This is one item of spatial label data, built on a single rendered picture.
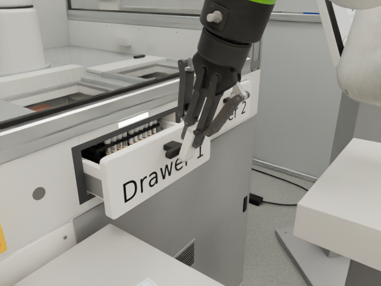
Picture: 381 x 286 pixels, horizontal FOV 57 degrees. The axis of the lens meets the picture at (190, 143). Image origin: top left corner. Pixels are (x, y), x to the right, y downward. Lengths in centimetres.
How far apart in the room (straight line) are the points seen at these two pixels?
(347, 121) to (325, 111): 77
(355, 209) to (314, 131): 171
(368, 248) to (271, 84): 183
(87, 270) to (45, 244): 9
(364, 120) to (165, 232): 92
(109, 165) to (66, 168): 9
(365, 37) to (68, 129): 57
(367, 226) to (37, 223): 52
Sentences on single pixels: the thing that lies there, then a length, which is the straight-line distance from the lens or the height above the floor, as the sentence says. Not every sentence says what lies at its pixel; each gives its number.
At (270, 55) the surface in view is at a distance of 235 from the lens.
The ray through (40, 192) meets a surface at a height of 88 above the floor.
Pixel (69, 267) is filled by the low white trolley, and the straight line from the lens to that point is 63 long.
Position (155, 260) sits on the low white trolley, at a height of 76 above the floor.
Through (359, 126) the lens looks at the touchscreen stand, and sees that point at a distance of 150.
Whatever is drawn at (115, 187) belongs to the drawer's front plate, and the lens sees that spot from 58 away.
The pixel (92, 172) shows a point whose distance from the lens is 63.
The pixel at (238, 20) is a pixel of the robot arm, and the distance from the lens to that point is 48.
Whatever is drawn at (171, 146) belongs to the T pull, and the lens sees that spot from 63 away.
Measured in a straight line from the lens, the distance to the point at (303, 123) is 236.
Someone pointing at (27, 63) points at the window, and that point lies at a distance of 57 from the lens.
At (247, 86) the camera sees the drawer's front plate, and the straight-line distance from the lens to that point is 103.
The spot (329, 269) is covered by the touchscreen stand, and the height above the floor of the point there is 4.
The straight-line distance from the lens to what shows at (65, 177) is 62.
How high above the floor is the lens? 117
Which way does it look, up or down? 24 degrees down
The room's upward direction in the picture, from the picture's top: straight up
